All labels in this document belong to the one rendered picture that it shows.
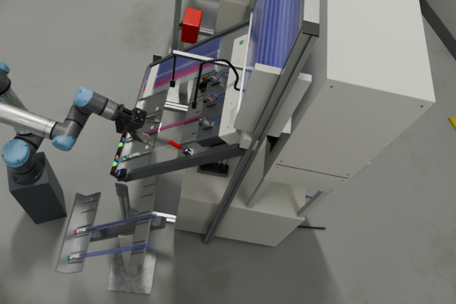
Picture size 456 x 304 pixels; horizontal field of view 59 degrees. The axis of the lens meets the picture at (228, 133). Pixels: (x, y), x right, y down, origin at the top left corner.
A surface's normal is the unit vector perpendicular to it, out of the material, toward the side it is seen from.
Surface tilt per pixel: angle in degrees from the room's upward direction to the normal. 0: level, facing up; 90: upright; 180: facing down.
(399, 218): 0
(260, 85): 90
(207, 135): 47
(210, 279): 0
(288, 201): 0
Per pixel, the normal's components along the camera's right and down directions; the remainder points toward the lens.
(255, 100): -0.13, 0.85
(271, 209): 0.17, -0.49
